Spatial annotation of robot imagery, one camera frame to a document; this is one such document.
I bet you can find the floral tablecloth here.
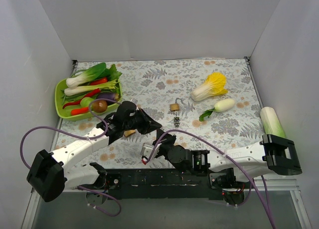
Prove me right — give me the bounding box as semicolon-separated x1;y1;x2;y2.
61;58;265;169

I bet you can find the black headed key bunch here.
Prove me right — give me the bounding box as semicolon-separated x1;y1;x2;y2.
173;116;180;128

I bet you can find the orange carrot toy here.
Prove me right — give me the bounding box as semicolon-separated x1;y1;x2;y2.
70;107;89;116

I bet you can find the bok choy toy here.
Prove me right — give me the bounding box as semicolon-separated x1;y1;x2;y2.
66;62;106;88

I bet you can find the green apple toy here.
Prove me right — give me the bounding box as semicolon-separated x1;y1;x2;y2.
80;97;94;108

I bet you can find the brown onion toy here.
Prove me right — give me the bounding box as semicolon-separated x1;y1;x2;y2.
92;100;108;113

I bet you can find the celery stalk toy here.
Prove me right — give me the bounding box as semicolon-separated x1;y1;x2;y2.
64;80;119;96

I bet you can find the purple eggplant toy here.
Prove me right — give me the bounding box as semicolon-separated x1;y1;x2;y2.
96;92;121;102

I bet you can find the yellow napa cabbage toy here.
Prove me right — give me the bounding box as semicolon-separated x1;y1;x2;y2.
191;72;228;102

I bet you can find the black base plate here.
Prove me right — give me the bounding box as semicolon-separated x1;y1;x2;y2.
77;168;246;201

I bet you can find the small brass padlock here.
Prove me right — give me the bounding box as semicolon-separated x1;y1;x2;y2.
169;98;183;112

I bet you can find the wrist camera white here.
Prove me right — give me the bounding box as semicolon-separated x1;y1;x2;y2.
131;99;139;110
141;143;161;165

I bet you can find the green plastic tray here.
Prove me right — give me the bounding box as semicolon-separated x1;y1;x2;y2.
54;79;123;121

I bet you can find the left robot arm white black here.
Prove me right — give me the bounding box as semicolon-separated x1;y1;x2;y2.
26;101;162;202

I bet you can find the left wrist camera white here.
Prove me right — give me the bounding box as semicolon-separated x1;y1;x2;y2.
131;99;139;110

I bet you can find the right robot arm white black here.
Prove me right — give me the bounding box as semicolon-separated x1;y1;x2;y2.
141;129;302;188

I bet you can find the green lettuce leaf toy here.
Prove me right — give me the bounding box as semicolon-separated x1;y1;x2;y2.
103;64;122;85

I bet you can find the red chili pepper toy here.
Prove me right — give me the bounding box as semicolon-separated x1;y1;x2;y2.
62;88;101;109

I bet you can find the large green white cabbage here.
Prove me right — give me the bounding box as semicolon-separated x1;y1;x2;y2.
260;107;286;138

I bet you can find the large brass padlock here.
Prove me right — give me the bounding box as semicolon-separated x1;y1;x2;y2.
124;130;136;137

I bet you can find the white radish toy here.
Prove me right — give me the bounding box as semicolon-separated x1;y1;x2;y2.
199;98;236;122

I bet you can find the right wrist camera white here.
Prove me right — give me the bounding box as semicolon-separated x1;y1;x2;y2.
141;143;161;165

